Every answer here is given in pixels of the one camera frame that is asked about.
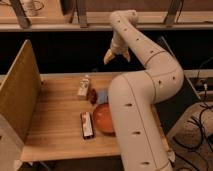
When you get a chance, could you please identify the white plastic bottle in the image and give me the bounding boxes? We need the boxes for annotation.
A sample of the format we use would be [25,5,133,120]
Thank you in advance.
[77,75,90,100]

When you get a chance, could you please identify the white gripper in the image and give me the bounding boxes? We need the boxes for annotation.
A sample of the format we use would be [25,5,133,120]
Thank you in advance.
[103,32,131,64]

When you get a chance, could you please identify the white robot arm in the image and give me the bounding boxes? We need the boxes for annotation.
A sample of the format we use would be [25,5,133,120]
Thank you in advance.
[108,10,184,171]

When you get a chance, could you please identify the blue sponge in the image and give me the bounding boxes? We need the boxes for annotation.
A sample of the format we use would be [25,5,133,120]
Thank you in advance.
[97,89,108,104]

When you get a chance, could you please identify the wooden back shelf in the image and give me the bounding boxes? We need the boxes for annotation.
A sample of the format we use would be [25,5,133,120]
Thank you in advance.
[0,0,213,33]

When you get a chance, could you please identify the right dark divider panel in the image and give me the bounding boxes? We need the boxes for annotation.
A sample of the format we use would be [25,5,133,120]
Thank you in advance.
[153,35,202,135]

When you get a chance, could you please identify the black cables on floor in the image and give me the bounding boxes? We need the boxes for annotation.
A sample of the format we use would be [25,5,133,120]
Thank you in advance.
[173,56,213,171]

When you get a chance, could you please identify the black candy bar box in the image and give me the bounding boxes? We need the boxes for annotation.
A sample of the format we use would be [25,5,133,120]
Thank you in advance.
[80,112,94,139]

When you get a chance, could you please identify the orange plastic bowl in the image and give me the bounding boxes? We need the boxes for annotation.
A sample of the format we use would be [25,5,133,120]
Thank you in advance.
[92,103,114,134]

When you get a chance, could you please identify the left wooden divider panel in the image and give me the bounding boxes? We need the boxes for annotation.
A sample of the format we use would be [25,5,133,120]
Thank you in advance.
[0,40,41,146]

